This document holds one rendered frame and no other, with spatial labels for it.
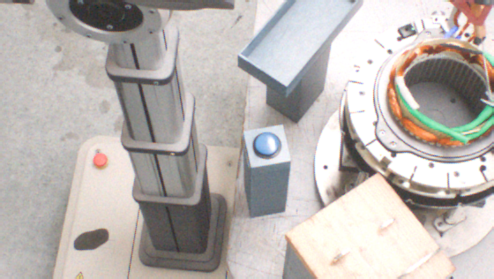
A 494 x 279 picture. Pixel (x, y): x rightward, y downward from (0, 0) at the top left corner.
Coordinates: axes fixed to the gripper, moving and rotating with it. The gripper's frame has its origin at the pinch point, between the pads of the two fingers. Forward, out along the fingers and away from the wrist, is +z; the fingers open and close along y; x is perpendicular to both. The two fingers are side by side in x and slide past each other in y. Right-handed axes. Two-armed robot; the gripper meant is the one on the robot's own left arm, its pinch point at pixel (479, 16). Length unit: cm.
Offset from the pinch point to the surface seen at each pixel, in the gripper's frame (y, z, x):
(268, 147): -16.2, 20.1, 33.0
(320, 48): 4.6, 17.9, 31.2
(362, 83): -1.3, 18.3, 21.2
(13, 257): -27, 94, 136
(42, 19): 48, 77, 166
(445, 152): -8.3, 23.7, 5.0
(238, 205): -17, 43, 47
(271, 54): 1.9, 18.1, 40.1
